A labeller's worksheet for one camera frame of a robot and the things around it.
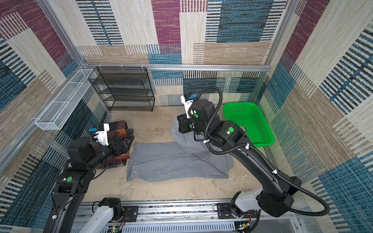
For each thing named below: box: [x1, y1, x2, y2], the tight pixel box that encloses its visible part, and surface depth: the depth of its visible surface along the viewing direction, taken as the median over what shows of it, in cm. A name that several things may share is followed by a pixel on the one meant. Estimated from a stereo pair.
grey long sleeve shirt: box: [126, 118, 234, 182], surface depth 89 cm
